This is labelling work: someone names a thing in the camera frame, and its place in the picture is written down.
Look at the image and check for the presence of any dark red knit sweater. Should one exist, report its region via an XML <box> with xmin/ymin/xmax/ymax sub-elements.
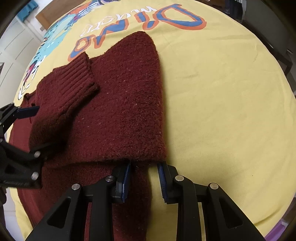
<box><xmin>9</xmin><ymin>31</ymin><xmax>166</xmax><ymax>240</ymax></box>

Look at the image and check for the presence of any white wardrobe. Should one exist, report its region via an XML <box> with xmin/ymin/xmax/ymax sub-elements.
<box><xmin>1</xmin><ymin>16</ymin><xmax>44</xmax><ymax>106</ymax></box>

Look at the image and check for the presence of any teal hanging cloth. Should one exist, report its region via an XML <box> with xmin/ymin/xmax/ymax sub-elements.
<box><xmin>17</xmin><ymin>0</ymin><xmax>38</xmax><ymax>22</ymax></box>

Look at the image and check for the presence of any wooden headboard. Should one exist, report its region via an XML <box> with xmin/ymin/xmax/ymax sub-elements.
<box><xmin>35</xmin><ymin>0</ymin><xmax>91</xmax><ymax>31</ymax></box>

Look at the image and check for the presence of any yellow dinosaur print bedspread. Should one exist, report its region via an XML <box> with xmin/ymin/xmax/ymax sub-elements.
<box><xmin>11</xmin><ymin>1</ymin><xmax>295</xmax><ymax>240</ymax></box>

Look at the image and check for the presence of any grey chair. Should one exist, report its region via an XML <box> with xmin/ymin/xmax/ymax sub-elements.
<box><xmin>242</xmin><ymin>0</ymin><xmax>294</xmax><ymax>76</ymax></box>

